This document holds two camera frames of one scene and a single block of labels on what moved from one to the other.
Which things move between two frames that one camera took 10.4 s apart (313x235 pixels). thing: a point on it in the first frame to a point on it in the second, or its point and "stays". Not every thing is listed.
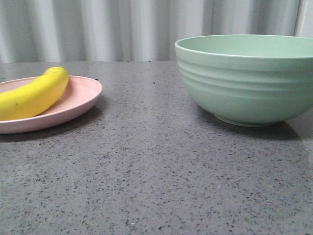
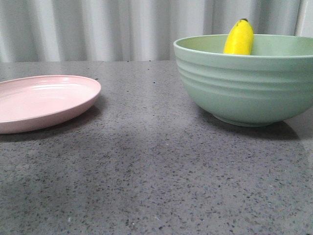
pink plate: [81, 93] stays
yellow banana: [34, 97] to [240, 38]
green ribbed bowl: [253, 80] stays
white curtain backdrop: [103, 31] stays
